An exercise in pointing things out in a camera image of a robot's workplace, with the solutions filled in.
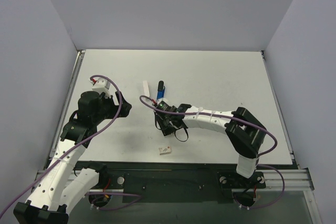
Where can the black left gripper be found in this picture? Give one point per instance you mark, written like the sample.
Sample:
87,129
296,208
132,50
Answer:
117,104

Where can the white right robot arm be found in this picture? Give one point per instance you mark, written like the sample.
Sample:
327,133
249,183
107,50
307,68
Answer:
240,126

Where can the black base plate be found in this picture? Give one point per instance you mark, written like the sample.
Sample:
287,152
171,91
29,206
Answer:
179,182

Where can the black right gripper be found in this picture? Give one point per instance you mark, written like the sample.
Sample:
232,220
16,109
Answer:
163,118

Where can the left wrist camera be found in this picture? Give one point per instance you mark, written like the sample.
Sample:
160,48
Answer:
100,86

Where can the staple box lid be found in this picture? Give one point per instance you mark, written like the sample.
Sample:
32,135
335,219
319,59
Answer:
165,150

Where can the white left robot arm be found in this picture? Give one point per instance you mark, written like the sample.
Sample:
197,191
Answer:
53,199

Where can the aluminium frame rail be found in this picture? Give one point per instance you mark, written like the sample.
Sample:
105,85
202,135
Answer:
153,136

